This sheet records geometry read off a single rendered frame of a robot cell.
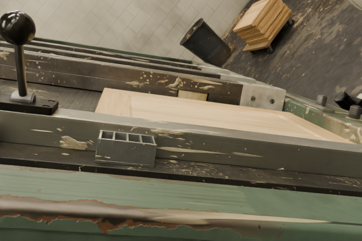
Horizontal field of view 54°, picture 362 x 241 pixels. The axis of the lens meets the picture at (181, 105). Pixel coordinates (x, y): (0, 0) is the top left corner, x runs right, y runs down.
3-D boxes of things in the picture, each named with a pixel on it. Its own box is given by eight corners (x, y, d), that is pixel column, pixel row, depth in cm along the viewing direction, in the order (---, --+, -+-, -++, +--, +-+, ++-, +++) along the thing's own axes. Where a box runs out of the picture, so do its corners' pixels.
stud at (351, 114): (362, 120, 78) (365, 107, 77) (352, 119, 77) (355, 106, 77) (355, 118, 80) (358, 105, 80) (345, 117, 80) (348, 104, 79)
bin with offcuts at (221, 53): (239, 44, 518) (206, 14, 502) (218, 71, 512) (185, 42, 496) (225, 47, 567) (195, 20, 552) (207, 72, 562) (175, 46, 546)
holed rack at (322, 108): (334, 113, 83) (334, 110, 83) (322, 111, 82) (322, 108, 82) (196, 61, 243) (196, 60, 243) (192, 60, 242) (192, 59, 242)
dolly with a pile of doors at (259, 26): (300, 17, 391) (275, -8, 381) (273, 54, 385) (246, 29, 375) (272, 26, 450) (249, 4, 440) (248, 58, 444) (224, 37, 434)
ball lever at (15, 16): (35, 118, 45) (29, 23, 37) (3, 114, 44) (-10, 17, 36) (42, 99, 48) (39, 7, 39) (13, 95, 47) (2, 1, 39)
